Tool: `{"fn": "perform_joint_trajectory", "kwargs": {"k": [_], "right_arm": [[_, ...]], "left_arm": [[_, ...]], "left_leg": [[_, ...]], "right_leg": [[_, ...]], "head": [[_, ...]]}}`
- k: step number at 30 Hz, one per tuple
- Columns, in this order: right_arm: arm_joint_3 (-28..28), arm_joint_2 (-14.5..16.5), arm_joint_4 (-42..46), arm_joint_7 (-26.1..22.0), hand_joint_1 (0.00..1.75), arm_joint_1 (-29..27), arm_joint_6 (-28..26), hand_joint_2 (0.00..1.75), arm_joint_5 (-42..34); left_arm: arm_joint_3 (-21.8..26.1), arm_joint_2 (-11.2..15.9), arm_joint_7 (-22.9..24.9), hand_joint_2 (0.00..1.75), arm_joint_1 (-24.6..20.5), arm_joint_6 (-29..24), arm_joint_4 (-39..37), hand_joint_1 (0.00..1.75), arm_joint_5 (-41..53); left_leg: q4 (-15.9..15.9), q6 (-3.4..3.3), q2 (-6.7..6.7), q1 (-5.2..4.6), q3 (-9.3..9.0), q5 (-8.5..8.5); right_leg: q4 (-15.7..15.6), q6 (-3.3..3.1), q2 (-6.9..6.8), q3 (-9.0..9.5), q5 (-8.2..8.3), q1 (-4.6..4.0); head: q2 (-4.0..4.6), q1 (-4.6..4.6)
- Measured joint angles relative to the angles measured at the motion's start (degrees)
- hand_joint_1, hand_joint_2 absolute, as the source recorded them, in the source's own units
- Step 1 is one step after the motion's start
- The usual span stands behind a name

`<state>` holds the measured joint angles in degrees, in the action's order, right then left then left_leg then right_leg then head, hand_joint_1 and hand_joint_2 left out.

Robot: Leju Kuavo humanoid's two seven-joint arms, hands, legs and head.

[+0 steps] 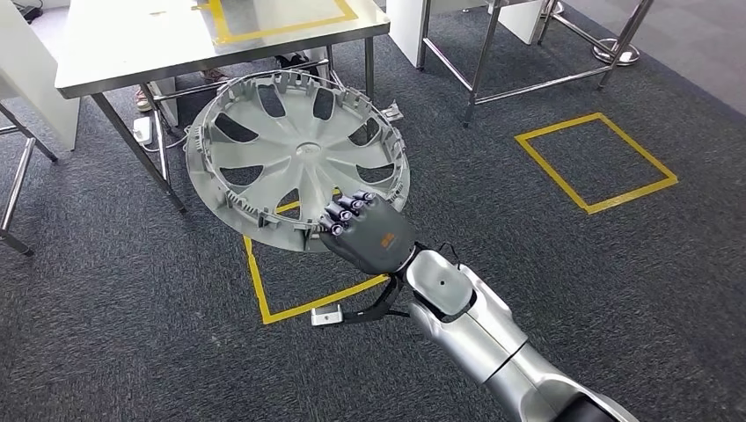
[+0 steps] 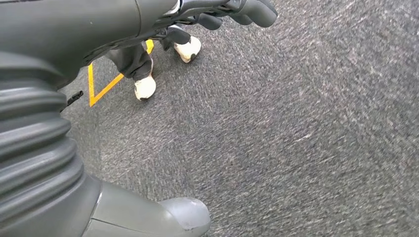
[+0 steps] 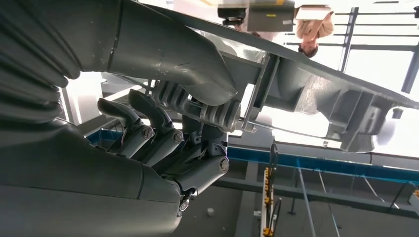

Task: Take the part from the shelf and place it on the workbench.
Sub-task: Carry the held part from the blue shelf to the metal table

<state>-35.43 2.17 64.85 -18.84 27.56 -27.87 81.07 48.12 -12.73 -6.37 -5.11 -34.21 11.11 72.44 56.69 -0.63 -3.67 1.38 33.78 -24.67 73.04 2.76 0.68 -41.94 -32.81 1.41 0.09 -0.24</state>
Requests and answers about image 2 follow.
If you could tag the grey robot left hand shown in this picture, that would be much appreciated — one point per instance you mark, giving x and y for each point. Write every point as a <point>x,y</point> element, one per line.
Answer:
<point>65,26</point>

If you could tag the standing person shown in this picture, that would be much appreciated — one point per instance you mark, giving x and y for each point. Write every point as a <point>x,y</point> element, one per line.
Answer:
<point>134,62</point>

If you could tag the thin dark rod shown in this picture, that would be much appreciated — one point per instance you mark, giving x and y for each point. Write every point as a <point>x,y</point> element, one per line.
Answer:
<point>74,98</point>

